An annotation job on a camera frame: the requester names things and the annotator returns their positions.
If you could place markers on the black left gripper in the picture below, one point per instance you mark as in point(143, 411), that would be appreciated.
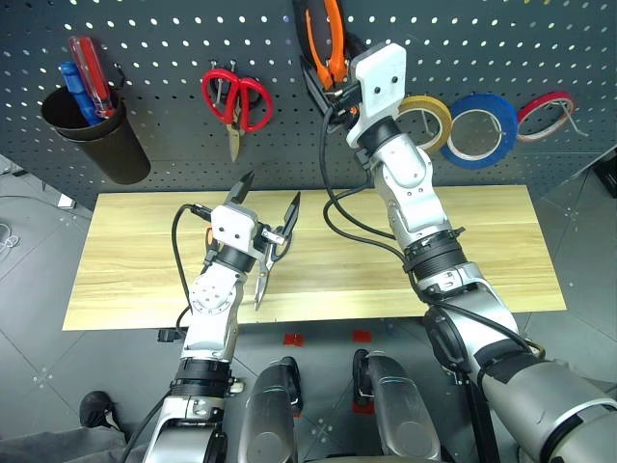
point(270, 235)

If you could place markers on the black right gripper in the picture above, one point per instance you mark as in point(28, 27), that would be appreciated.
point(356, 46)

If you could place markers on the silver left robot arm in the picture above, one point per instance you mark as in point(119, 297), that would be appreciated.
point(212, 299)

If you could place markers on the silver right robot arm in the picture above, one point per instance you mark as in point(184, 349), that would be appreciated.
point(414, 193)

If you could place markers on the black pegboard tool holder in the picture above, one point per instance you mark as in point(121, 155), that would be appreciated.
point(312, 82)

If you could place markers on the metal tape hook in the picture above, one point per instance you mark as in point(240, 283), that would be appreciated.
point(426, 120)
point(573, 120)
point(499, 123)

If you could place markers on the yellow tape roll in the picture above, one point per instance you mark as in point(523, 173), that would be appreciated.
point(446, 120)

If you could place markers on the blue tape roll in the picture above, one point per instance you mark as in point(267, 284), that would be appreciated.
point(506, 113)

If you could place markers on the dark grey perforated pegboard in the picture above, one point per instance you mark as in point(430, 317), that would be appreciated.
point(159, 29)

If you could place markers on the red tape roll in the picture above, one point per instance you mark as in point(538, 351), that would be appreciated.
point(547, 100)

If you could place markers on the metal scissors hook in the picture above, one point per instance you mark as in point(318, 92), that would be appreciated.
point(218, 87)

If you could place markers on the red floor marker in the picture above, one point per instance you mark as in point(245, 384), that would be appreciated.
point(293, 339)
point(362, 336)
point(359, 409)

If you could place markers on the dark brown plastic cup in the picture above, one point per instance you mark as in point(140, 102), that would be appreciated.
point(113, 144)

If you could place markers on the black cup hook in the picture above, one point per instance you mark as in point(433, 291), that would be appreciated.
point(120, 74)

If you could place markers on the silver rounded robot leg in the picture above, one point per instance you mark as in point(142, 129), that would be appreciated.
point(270, 410)
point(400, 410)

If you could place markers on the black round floor object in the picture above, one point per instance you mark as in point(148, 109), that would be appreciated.
point(96, 410)

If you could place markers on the grey cloth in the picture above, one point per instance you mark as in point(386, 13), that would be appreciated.
point(58, 446)

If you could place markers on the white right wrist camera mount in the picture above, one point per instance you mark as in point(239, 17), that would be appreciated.
point(381, 77)

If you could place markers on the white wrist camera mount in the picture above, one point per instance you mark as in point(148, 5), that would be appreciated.
point(381, 77)
point(233, 224)

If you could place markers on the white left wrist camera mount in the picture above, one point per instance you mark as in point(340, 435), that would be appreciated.
point(233, 224)

